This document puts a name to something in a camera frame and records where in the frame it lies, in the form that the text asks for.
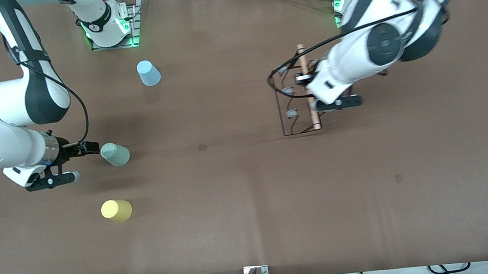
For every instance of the small metal edge bracket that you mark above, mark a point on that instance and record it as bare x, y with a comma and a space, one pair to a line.
264, 272

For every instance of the yellow plastic cup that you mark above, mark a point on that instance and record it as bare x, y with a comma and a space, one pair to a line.
116, 211

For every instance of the light blue plastic cup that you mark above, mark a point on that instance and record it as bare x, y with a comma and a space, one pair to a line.
149, 74

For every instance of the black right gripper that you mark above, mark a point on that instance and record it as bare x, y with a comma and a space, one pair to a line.
69, 150

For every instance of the small brown tape square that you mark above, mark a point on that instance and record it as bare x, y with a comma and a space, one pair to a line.
203, 147
398, 178

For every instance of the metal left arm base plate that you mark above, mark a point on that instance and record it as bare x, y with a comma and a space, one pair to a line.
337, 17

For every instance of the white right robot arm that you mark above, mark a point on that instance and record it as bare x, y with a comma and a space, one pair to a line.
3, 106

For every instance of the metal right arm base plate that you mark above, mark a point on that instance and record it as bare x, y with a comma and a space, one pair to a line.
135, 31

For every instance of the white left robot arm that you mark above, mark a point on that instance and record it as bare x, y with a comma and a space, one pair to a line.
347, 64

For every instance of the pale green plastic cup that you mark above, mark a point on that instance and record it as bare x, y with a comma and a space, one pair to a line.
117, 156

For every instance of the brown table cover sheet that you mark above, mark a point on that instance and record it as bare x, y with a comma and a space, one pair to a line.
252, 201

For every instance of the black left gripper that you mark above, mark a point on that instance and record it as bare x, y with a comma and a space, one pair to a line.
301, 78

